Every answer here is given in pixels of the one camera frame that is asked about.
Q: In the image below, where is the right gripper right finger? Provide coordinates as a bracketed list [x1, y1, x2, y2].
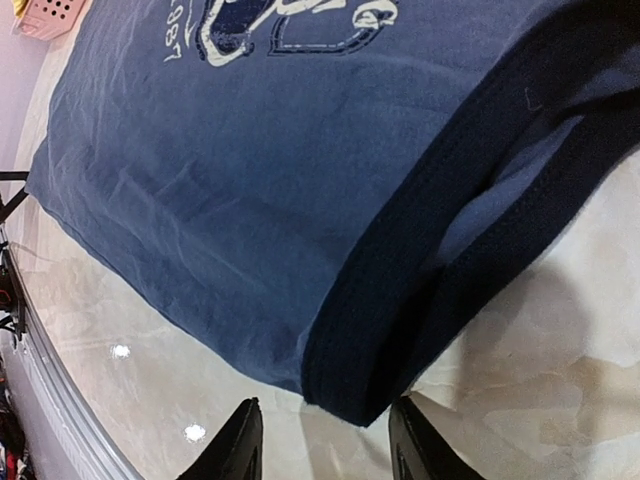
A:
[388, 397, 484, 480]

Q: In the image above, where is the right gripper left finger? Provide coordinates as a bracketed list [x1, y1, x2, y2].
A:
[177, 397, 263, 480]

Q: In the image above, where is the pink plastic laundry basket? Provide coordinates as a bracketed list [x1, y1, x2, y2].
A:
[11, 0, 87, 42]

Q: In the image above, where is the navy blue garment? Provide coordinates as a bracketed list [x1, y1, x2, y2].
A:
[26, 1, 639, 426]

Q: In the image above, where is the yellow garment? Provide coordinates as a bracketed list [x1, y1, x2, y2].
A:
[11, 0, 29, 18]

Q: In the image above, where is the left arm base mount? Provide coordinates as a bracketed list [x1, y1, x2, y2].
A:
[1, 187, 28, 341]

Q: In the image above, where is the aluminium front rail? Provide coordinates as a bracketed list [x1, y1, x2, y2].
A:
[1, 243, 141, 480]

